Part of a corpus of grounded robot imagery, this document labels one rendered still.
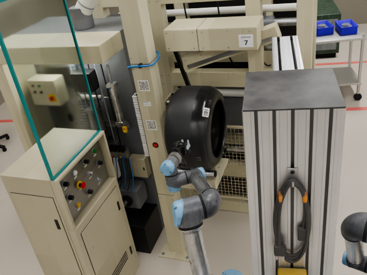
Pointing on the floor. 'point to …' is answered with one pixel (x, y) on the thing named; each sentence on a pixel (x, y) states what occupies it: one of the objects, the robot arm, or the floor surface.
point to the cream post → (141, 15)
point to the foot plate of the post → (173, 253)
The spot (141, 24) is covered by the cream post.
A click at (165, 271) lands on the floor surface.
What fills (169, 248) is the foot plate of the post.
